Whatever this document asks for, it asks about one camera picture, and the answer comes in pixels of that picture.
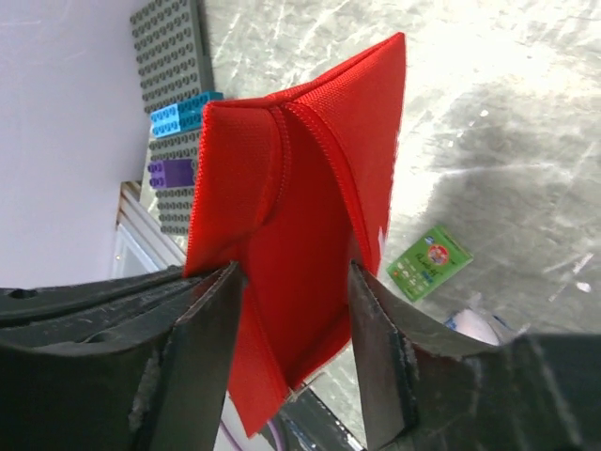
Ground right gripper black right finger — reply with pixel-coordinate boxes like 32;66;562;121
348;264;600;450

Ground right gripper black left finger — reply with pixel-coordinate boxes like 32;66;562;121
1;263;244;450

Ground green medicine box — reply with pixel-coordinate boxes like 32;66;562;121
387;225;473;303

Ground red first aid pouch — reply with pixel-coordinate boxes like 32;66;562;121
185;33;407;435

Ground purple toy brick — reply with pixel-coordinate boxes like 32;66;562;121
146;159;195;191

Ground blue toy brick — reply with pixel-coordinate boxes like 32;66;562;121
150;91;223;138

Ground grey brick baseplate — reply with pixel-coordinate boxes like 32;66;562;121
130;0;222;236

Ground aluminium frame rail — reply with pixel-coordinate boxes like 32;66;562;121
111;181;185;278

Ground black mounting base rail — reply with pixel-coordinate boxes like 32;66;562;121
274;389;366;451

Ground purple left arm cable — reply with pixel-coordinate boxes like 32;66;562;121
220;412;292;451

